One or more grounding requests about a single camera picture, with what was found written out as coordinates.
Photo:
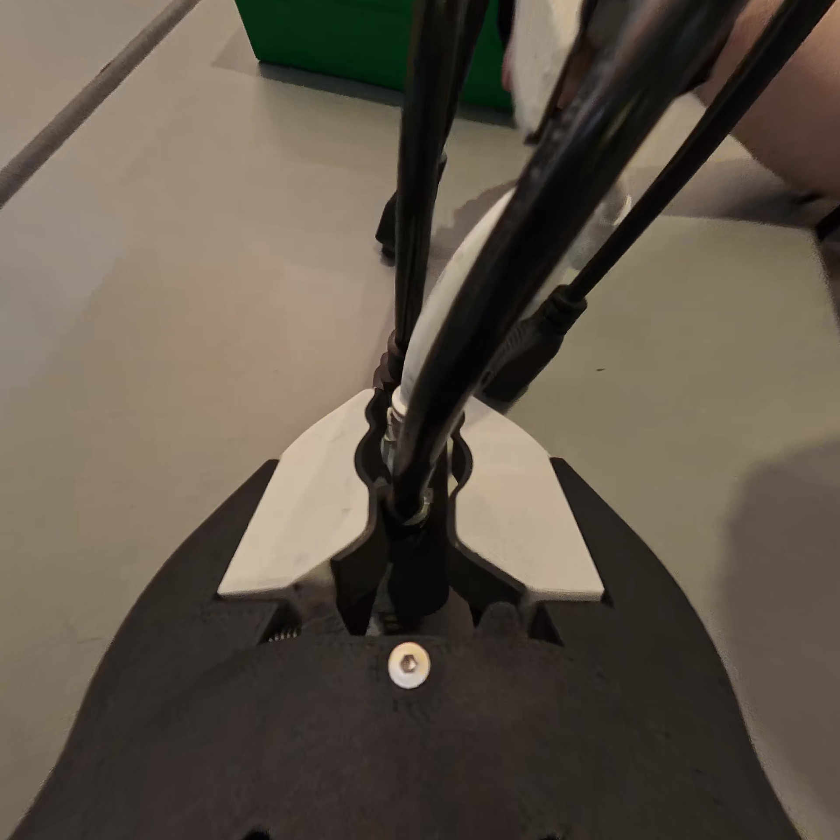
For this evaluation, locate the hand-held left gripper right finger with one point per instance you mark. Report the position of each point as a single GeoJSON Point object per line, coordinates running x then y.
{"type": "Point", "coordinates": [518, 518]}

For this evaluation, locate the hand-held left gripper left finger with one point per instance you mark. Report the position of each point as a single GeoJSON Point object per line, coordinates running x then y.
{"type": "Point", "coordinates": [308, 518]}

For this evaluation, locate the person's right forearm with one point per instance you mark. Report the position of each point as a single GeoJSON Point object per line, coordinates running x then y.
{"type": "Point", "coordinates": [787, 98]}

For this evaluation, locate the green box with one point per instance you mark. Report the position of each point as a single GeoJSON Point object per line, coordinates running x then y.
{"type": "Point", "coordinates": [315, 33]}

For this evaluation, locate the small black object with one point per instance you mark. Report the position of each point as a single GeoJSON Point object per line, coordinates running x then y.
{"type": "Point", "coordinates": [386, 229]}

